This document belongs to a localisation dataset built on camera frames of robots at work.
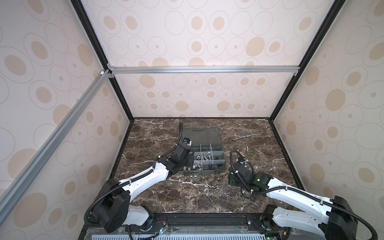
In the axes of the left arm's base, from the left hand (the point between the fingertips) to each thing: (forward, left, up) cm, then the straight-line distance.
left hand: (195, 154), depth 84 cm
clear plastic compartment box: (+7, -9, -12) cm, 16 cm away
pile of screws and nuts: (-9, 0, -11) cm, 14 cm away
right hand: (-10, -20, -6) cm, 23 cm away
